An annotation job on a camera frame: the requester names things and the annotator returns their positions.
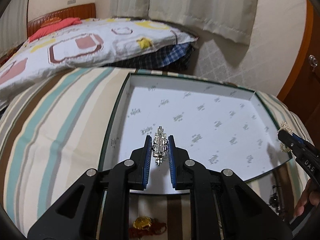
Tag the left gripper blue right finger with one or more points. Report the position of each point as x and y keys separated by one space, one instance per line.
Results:
x=222 y=205

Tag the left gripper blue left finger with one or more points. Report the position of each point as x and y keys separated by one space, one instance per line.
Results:
x=96 y=206

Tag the black cord pendant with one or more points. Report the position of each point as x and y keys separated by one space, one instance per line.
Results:
x=275 y=201

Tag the red tassel gold charm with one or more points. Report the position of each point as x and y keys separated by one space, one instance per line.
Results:
x=146 y=226

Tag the person's right hand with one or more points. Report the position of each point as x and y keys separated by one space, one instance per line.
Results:
x=309 y=195

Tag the wooden door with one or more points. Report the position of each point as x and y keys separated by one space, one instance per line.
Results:
x=300 y=93

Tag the green tray white lining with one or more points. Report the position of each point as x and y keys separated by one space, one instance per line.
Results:
x=220 y=126

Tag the silver door lock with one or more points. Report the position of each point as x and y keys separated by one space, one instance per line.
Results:
x=313 y=62

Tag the striped tablecloth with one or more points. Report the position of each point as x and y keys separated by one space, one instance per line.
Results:
x=54 y=131

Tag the blue plaid bed sheet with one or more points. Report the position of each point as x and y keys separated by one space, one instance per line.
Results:
x=174 y=58

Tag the white centre curtain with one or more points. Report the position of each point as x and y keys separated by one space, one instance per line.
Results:
x=231 y=19

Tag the white curtain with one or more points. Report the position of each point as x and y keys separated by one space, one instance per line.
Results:
x=231 y=19
x=14 y=25

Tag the pink pillow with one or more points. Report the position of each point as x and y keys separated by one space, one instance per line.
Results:
x=53 y=27

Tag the wooden headboard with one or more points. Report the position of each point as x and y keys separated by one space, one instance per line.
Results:
x=81 y=11

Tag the white left curtain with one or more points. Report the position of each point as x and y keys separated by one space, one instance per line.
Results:
x=14 y=25

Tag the wall power socket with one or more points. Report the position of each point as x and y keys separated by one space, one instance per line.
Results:
x=71 y=2

